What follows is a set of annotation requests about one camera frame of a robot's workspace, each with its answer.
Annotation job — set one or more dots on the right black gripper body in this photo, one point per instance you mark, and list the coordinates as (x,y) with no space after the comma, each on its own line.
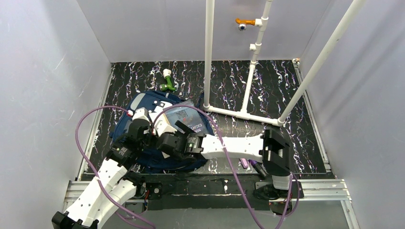
(172,139)

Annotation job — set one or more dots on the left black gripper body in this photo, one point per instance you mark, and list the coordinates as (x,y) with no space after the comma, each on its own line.
(139,127)

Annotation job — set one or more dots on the Nineteen Eighty-Four blue book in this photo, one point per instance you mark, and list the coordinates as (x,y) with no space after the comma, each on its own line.
(193,119)

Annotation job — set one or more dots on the navy blue student backpack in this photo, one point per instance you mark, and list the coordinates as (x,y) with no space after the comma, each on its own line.
(152,159)

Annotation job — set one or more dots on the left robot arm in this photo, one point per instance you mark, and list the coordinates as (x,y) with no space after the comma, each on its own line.
(111,187)

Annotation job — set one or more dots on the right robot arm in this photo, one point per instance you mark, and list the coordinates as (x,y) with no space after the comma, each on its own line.
(268,148)

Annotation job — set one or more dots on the green white pipe fitting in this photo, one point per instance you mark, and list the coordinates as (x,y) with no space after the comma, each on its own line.
(168,85)

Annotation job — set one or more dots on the pink highlighter pen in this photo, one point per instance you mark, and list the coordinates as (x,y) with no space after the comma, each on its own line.
(244,163)

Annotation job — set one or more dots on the black marker pen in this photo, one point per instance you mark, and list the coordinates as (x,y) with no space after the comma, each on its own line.
(258,168)

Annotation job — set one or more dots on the orange tap on pipe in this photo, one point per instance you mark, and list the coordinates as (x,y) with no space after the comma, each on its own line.
(242,24)

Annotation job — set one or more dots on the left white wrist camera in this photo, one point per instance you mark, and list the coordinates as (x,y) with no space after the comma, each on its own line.
(139,117)

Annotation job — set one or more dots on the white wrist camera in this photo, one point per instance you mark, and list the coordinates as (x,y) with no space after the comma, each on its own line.
(139,117)
(161,124)

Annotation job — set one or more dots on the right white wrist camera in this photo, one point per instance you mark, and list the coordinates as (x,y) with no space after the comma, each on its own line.
(161,124)

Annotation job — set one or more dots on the white PVC pipe frame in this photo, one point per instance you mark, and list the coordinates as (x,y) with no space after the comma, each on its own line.
(271,92)

